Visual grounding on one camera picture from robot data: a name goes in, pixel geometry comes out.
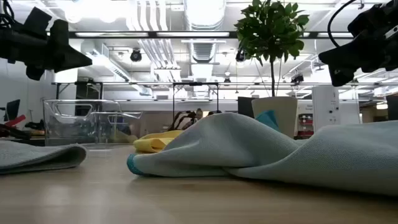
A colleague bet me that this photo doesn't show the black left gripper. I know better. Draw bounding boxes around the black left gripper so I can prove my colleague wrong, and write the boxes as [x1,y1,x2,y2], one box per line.
[0,6,93,81]

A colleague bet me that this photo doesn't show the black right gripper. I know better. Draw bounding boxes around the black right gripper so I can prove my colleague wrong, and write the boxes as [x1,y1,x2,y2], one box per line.
[318,0,398,87]

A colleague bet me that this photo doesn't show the yellow microfiber towel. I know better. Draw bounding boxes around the yellow microfiber towel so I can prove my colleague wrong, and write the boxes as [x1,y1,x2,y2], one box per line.
[133,129,185,154]

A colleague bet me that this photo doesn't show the light blue teal-edged towel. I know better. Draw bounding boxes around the light blue teal-edged towel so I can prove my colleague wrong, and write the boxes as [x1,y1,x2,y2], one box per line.
[126,111,398,197]

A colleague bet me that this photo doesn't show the grey microfiber towel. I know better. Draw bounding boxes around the grey microfiber towel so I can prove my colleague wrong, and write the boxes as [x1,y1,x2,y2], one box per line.
[0,139,88,175]

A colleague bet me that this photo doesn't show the black monitor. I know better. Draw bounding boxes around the black monitor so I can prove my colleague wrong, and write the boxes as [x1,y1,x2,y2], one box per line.
[238,96,256,119]
[3,99,21,122]

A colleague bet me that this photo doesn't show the clear plastic bin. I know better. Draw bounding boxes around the clear plastic bin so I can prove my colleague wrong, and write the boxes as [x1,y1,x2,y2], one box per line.
[42,99,143,147]

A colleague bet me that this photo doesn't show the red tool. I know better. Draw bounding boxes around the red tool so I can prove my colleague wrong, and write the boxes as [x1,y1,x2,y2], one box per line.
[3,114,27,128]

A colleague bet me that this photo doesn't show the red storage bins shelf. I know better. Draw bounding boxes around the red storage bins shelf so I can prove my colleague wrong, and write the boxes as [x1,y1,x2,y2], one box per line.
[297,113,315,138]

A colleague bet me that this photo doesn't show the potted green plant white pot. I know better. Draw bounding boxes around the potted green plant white pot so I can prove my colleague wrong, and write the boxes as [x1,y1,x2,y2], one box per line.
[233,0,311,139]

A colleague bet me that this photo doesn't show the background robot arms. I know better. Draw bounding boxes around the background robot arms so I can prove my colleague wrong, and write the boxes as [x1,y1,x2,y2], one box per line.
[167,108,223,131]

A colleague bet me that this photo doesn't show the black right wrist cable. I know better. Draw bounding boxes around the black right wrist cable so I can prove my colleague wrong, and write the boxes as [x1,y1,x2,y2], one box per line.
[326,0,358,49]

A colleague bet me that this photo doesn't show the black background rig frame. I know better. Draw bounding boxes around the black background rig frame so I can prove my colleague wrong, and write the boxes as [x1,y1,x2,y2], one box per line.
[172,82,220,123]

